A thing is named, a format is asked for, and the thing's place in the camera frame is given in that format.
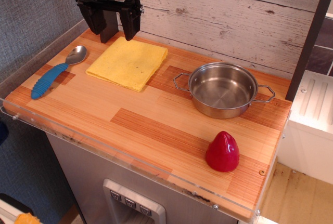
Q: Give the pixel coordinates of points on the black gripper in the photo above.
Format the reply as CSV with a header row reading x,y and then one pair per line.
x,y
130,13

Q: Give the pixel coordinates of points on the blue handled metal spoon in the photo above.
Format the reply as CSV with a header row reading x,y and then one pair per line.
x,y
77,55

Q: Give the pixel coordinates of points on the yellow rag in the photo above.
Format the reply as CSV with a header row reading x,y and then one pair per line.
x,y
129,64

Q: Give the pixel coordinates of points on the stainless steel pot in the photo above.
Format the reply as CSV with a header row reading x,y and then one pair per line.
x,y
223,90

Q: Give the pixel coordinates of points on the clear acrylic edge guard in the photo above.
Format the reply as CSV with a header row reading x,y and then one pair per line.
x,y
166,154

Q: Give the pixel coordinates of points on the grey toy fridge cabinet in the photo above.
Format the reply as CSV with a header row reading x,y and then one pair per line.
x,y
86,172

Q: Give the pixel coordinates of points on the red toy pepper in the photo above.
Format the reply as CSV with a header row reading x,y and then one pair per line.
x,y
223,153

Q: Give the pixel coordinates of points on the silver dispenser panel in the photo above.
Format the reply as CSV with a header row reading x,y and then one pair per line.
x,y
127,206

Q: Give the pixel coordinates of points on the yellow object bottom left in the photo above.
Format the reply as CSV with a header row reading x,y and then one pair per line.
x,y
26,218

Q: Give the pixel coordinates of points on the white toy sink unit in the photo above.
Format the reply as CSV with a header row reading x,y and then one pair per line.
x,y
306,145

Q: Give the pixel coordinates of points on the dark vertical post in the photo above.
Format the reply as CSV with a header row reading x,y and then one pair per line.
x,y
311,38

